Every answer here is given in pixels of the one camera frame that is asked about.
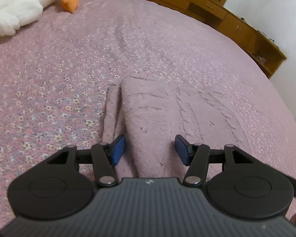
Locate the white and orange plush toy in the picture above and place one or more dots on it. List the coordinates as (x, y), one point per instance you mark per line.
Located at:
(17, 5)

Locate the wooden cabinet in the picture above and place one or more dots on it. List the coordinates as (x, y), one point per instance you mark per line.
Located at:
(236, 24)

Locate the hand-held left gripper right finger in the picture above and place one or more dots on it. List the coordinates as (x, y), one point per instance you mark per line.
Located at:
(181, 150)

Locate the pink floral bed sheet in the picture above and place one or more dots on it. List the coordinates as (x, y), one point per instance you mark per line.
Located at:
(51, 79)

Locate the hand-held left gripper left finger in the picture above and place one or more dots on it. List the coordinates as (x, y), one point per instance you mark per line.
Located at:
(118, 150)

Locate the pink fuzzy garment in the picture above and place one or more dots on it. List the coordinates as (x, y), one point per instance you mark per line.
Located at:
(162, 118)

